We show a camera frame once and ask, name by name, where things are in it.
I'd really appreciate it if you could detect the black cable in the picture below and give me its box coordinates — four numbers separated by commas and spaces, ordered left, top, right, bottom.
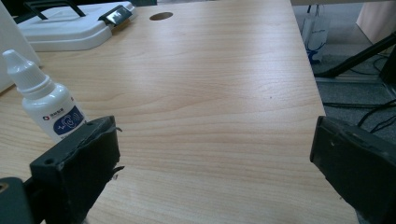
322, 99, 396, 110
356, 105, 396, 134

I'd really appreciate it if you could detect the black metal stand leg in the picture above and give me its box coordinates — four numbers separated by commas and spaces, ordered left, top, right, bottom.
313, 31, 396, 78

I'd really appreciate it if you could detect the light wooden cabinet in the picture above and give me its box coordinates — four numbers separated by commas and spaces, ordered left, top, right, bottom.
356, 0, 396, 45

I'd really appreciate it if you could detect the white paper bag blue print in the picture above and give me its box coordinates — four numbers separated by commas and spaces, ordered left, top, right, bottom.
300, 4, 331, 65

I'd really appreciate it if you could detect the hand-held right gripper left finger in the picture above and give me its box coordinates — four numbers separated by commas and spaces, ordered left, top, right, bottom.
29, 115, 125, 224

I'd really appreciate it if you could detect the white dropper bottle blue label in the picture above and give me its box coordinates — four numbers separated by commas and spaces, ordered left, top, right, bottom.
1, 49, 89, 144

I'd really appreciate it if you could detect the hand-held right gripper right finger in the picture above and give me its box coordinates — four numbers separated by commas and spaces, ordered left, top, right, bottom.
309, 115, 396, 224

